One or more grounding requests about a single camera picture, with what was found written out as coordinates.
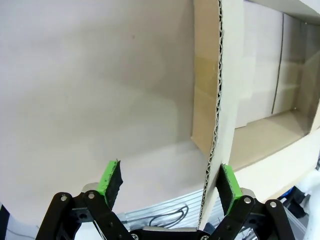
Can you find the aluminium frame rail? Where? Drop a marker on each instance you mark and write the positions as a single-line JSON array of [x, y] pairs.
[[162, 202]]

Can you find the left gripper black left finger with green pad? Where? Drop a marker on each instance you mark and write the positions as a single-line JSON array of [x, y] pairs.
[[110, 185]]

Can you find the brown cardboard shipping box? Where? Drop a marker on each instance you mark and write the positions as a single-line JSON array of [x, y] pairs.
[[205, 75]]

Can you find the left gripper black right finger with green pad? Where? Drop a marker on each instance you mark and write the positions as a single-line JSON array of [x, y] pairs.
[[230, 190]]

